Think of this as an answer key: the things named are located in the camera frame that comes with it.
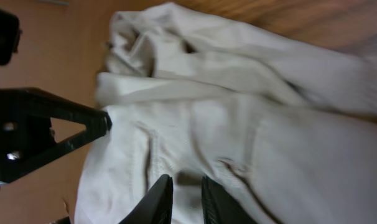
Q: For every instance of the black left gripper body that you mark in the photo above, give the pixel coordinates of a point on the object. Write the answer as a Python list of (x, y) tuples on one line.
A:
[(22, 135)]

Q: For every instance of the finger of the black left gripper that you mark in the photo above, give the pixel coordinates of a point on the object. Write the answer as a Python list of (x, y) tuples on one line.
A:
[(44, 104)]

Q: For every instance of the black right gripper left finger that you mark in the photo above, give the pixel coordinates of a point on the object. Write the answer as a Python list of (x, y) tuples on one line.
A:
[(156, 206)]

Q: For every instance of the beige khaki shorts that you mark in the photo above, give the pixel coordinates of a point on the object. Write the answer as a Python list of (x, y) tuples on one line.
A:
[(288, 129)]

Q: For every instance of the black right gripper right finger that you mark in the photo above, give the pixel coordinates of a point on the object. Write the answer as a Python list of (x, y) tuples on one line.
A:
[(219, 207)]

